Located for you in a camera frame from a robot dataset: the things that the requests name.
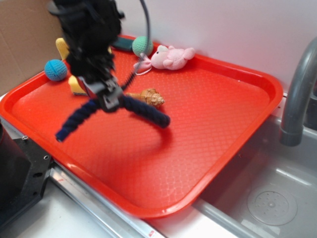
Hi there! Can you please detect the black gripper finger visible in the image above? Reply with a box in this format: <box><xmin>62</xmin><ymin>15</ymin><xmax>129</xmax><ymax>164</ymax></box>
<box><xmin>77</xmin><ymin>76</ymin><xmax>107</xmax><ymax>99</ymax></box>
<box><xmin>95</xmin><ymin>77</ymin><xmax>123</xmax><ymax>112</ymax></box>

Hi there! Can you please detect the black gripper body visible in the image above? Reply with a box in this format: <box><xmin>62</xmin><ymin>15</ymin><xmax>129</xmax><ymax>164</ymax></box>
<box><xmin>66</xmin><ymin>47</ymin><xmax>114</xmax><ymax>84</ymax></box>

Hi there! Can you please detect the dark blue twisted rope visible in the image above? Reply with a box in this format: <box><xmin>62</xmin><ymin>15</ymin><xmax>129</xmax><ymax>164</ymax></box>
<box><xmin>54</xmin><ymin>94</ymin><xmax>171</xmax><ymax>143</ymax></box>

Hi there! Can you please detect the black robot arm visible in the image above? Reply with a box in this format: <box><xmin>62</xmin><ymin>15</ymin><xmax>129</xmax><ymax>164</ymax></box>
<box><xmin>48</xmin><ymin>0</ymin><xmax>123</xmax><ymax>113</ymax></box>

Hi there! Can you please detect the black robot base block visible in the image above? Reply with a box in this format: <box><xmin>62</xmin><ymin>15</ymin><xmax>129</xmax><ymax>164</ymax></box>
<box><xmin>0</xmin><ymin>125</ymin><xmax>52</xmax><ymax>230</ymax></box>

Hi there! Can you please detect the yellow sponge with blue base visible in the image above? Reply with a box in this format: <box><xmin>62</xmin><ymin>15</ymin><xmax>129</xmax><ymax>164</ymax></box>
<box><xmin>68</xmin><ymin>75</ymin><xmax>87</xmax><ymax>96</ymax></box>

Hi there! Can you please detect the yellow cloth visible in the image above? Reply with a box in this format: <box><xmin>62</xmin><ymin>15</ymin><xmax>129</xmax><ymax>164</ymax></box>
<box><xmin>55</xmin><ymin>38</ymin><xmax>69</xmax><ymax>60</ymax></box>

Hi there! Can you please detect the blue knitted ball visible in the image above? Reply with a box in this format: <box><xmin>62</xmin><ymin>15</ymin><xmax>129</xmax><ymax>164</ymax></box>
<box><xmin>44</xmin><ymin>59</ymin><xmax>67</xmax><ymax>82</ymax></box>

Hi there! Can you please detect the dark green oblong object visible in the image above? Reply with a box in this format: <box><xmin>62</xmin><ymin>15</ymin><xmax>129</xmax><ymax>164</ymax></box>
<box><xmin>111</xmin><ymin>37</ymin><xmax>134</xmax><ymax>52</ymax></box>

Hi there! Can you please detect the brown conch seashell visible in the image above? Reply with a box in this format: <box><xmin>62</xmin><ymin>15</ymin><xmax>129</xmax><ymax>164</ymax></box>
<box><xmin>126</xmin><ymin>88</ymin><xmax>165</xmax><ymax>109</ymax></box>

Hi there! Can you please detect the green knitted ball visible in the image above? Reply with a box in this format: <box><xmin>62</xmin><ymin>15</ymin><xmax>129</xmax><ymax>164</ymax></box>
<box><xmin>132</xmin><ymin>36</ymin><xmax>154</xmax><ymax>57</ymax></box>

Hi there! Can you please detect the red plastic tray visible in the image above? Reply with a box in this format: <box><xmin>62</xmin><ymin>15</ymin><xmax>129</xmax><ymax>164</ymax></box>
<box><xmin>0</xmin><ymin>55</ymin><xmax>283</xmax><ymax>219</ymax></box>

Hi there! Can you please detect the brown cardboard panel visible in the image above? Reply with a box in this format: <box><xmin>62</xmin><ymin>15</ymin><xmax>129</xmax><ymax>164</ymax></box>
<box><xmin>0</xmin><ymin>0</ymin><xmax>61</xmax><ymax>95</ymax></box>

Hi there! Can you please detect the pink plush toy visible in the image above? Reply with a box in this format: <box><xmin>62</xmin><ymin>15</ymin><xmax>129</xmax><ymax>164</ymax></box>
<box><xmin>134</xmin><ymin>45</ymin><xmax>195</xmax><ymax>75</ymax></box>

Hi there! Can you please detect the grey faucet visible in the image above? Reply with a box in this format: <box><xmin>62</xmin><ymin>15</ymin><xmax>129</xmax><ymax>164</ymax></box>
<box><xmin>279</xmin><ymin>38</ymin><xmax>317</xmax><ymax>146</ymax></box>

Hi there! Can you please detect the grey sink basin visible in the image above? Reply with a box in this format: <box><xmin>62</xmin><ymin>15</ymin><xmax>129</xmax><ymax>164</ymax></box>
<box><xmin>146</xmin><ymin>116</ymin><xmax>317</xmax><ymax>238</ymax></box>

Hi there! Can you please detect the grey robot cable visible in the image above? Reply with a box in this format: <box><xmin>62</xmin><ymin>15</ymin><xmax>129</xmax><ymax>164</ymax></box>
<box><xmin>120</xmin><ymin>0</ymin><xmax>152</xmax><ymax>90</ymax></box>

